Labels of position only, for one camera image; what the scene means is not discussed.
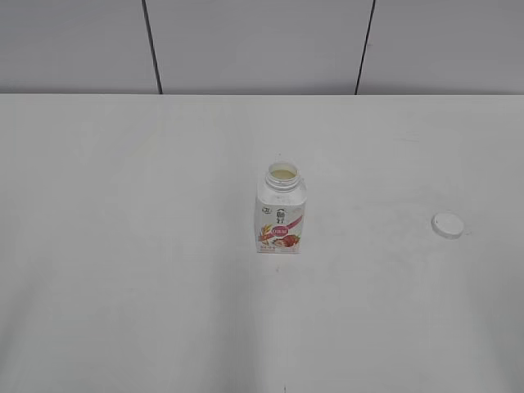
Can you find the white yili yogurt bottle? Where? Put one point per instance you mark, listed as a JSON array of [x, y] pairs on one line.
[[280, 209]]

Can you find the white screw cap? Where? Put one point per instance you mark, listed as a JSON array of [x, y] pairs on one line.
[[447, 225]]

